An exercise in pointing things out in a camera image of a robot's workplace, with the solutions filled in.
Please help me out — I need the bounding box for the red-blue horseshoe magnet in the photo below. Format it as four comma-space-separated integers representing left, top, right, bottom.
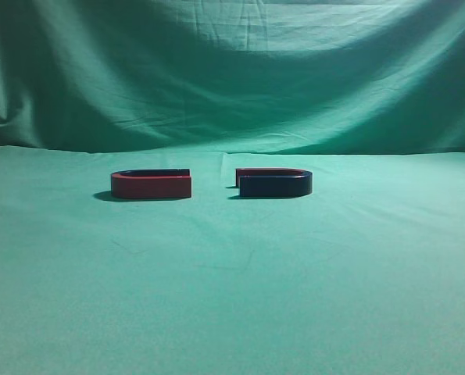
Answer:
110, 169, 192, 199
235, 168, 313, 198

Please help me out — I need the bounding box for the green cloth backdrop and cover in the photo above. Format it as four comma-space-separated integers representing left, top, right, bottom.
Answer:
0, 1, 465, 374

